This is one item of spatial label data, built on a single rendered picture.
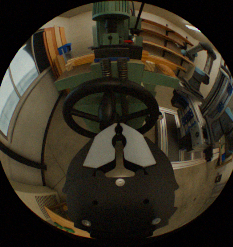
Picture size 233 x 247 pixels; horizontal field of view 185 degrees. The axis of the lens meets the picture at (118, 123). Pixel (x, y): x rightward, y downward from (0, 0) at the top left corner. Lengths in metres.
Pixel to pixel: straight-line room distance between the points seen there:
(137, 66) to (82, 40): 2.79
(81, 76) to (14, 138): 1.18
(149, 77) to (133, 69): 0.15
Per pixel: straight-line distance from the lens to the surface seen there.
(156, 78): 0.38
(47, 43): 1.90
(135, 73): 0.23
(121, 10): 0.45
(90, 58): 0.48
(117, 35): 0.42
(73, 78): 0.37
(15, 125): 1.31
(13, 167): 1.34
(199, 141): 0.52
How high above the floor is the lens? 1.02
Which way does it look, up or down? 60 degrees down
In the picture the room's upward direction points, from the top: straight up
